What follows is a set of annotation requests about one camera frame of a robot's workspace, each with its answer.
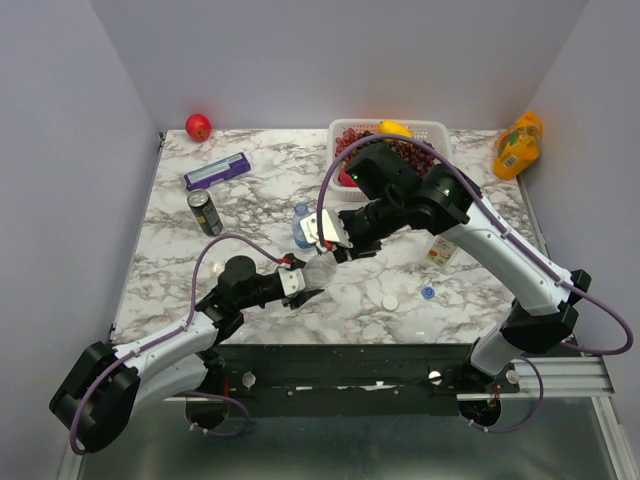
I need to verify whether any dark red grape bunch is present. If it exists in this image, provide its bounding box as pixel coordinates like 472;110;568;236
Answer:
389;140;436;177

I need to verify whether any clear red-label water bottle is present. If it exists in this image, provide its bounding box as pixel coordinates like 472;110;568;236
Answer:
302;253;338;291

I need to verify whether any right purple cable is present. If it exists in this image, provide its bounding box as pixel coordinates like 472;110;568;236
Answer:
317;134;635;357

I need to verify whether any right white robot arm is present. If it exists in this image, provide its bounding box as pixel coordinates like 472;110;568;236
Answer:
339;141;591;392

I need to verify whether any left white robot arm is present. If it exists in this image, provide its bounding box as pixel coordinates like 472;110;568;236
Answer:
49;254;336;455

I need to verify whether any blue bottle cap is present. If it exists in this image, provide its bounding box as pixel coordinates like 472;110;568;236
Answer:
421;286;435;300

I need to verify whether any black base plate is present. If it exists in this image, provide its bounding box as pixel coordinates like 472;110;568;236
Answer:
178;344;519;418

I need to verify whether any white bottle cap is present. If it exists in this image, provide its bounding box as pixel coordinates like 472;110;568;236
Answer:
382;296;399;311

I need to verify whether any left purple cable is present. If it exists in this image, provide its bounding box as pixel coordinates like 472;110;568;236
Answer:
68;233;294;455

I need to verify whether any purple rectangular box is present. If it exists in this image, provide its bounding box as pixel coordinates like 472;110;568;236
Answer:
182;152;251;191

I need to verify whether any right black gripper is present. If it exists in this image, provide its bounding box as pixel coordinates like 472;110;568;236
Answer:
329;194;404;266

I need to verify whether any red apple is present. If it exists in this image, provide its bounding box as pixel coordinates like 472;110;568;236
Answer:
185;114;212;142

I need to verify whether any black drink can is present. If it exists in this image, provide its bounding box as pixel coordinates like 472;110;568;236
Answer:
187;189;223;237

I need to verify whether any yellow lemon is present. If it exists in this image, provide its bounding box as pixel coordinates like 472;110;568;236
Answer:
378;120;413;138

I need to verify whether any purple cable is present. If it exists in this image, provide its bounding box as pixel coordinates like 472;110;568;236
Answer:
317;134;635;357
68;233;294;455

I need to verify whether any aluminium rail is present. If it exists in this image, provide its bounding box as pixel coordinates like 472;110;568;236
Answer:
457;349;615;401

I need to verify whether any red dragon fruit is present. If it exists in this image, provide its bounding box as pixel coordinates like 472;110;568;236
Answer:
338;164;358;188

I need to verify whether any white plastic fruit basket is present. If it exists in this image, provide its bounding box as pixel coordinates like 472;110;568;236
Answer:
327;118;453;202

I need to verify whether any blue small water bottle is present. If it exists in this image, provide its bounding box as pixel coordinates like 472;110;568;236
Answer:
292;202;311;249

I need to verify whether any orange snack bag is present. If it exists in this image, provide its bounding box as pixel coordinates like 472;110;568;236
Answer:
493;111;543;181

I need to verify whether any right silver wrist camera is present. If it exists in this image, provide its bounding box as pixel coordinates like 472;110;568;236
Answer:
301;209;352;247

